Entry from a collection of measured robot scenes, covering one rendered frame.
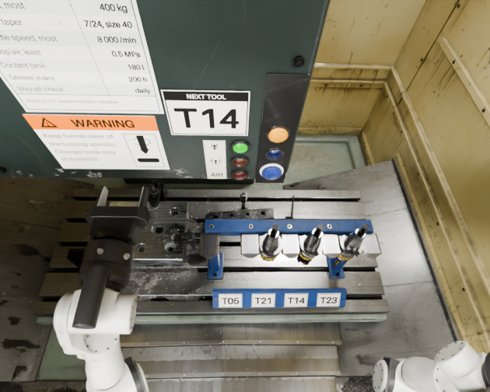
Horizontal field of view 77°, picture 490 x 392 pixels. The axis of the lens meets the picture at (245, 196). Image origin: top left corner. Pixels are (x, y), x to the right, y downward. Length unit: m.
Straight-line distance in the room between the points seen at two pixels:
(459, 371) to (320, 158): 1.41
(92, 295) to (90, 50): 0.36
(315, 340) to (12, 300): 1.21
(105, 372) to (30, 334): 0.86
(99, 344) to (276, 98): 0.54
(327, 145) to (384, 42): 0.64
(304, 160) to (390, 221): 0.63
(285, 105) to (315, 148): 1.56
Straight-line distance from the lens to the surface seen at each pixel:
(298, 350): 1.29
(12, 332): 1.57
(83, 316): 0.56
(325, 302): 1.12
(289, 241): 0.85
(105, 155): 0.47
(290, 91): 0.36
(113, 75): 0.37
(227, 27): 0.32
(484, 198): 1.19
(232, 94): 0.36
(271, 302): 1.09
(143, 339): 1.30
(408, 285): 1.39
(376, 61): 1.71
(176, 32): 0.33
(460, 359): 0.67
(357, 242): 0.84
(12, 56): 0.40
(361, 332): 1.36
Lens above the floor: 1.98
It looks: 58 degrees down
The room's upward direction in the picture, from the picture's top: 3 degrees clockwise
